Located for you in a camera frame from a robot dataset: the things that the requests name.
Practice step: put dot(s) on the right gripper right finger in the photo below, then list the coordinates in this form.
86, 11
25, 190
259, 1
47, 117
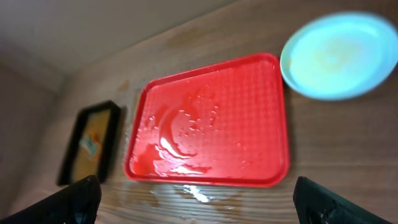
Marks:
315, 204

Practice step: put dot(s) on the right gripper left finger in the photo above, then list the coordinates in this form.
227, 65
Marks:
76, 204

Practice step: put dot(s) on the white plate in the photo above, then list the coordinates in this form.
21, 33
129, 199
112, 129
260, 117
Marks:
340, 56

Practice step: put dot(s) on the black water tray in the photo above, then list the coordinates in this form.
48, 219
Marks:
103, 119

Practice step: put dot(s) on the red plastic tray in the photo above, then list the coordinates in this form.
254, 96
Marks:
223, 124

